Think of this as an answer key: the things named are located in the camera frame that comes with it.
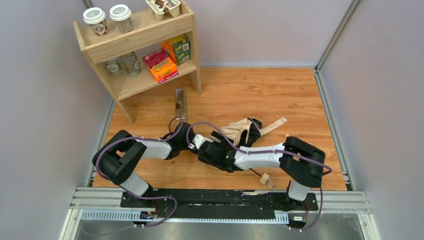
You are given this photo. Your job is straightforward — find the beige umbrella with black shaft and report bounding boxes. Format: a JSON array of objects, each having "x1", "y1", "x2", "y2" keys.
[{"x1": 217, "y1": 117, "x2": 287, "y2": 170}]

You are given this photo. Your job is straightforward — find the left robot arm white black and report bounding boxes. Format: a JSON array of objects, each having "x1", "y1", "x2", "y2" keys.
[{"x1": 92, "y1": 122, "x2": 195, "y2": 196}]

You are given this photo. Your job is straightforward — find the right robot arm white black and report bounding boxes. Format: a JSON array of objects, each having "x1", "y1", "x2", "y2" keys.
[{"x1": 189, "y1": 134, "x2": 326, "y2": 201}]

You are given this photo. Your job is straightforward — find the orange pink snack box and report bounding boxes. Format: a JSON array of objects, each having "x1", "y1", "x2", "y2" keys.
[{"x1": 142, "y1": 48, "x2": 179, "y2": 84}]

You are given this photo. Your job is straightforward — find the green orange carton box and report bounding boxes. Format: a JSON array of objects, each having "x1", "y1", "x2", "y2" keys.
[{"x1": 161, "y1": 34, "x2": 191, "y2": 66}]

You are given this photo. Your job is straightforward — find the wooden two-tier shelf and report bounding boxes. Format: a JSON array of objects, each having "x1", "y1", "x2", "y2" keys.
[{"x1": 73, "y1": 0, "x2": 203, "y2": 124}]

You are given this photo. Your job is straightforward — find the clear glass jar right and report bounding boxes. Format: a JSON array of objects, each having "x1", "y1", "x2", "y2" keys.
[{"x1": 120, "y1": 51, "x2": 141, "y2": 76}]

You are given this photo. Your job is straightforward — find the clear glass jar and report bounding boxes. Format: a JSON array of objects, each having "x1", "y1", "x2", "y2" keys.
[
  {"x1": 120, "y1": 51, "x2": 141, "y2": 76},
  {"x1": 103, "y1": 57, "x2": 124, "y2": 76}
]

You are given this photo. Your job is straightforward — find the clear glass jar left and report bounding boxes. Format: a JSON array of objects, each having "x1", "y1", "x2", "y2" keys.
[{"x1": 103, "y1": 57, "x2": 124, "y2": 76}]

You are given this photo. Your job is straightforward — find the pudding cup multipack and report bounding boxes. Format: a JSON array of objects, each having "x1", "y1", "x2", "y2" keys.
[{"x1": 145, "y1": 0, "x2": 181, "y2": 20}]

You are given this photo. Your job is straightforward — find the paper cup grey sleeve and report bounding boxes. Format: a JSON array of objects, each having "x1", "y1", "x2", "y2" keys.
[{"x1": 109, "y1": 4, "x2": 134, "y2": 34}]

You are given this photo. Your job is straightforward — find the paper cup red logo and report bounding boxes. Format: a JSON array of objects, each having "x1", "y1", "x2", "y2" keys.
[{"x1": 83, "y1": 7, "x2": 109, "y2": 37}]

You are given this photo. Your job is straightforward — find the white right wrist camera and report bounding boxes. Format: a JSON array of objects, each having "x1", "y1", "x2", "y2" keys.
[{"x1": 188, "y1": 134, "x2": 214, "y2": 150}]

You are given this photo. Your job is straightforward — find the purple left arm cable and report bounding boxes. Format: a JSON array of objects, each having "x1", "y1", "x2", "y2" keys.
[{"x1": 94, "y1": 116, "x2": 185, "y2": 200}]

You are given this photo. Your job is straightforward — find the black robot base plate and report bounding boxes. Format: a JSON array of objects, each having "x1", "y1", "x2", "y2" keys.
[{"x1": 120, "y1": 188, "x2": 318, "y2": 218}]

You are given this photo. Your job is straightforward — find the aluminium slotted cable rail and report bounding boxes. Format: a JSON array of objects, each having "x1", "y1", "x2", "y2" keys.
[{"x1": 80, "y1": 209, "x2": 289, "y2": 225}]

